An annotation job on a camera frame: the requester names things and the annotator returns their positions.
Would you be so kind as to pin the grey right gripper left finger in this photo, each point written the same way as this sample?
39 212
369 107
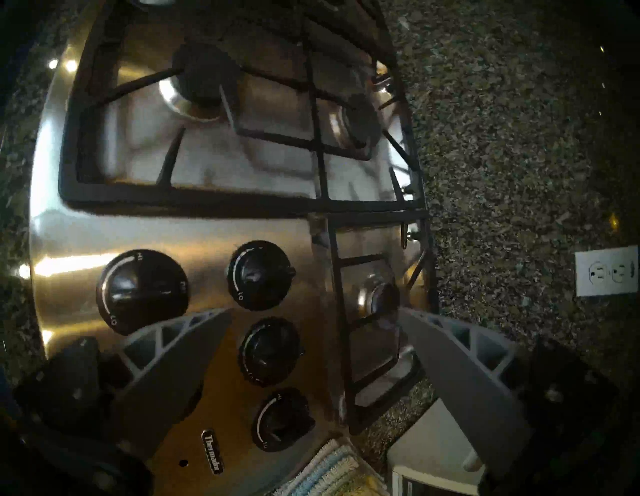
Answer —
150 390

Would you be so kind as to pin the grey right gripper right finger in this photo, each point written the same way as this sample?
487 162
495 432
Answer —
470 390

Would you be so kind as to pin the large black stove knob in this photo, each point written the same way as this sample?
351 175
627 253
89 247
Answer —
142 292
194 397

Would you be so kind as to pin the small black stove knob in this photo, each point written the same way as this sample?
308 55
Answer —
260 275
270 352
282 420

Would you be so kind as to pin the white kitchen appliance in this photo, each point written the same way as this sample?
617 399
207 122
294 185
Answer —
430 440

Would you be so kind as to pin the small black capped gas burner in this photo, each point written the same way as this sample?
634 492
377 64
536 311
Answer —
382 295

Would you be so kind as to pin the narrow black cast iron grate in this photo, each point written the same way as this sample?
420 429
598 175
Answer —
340 310

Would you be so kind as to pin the striped blue yellow dish towel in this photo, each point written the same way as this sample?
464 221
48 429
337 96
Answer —
330 472

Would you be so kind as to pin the stainless steel gas cooktop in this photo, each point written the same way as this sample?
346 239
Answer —
70 235

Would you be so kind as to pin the wide black cast iron grate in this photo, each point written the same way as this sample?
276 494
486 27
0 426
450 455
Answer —
200 200

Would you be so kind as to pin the white wall power outlet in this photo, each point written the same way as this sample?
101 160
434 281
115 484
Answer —
607 272

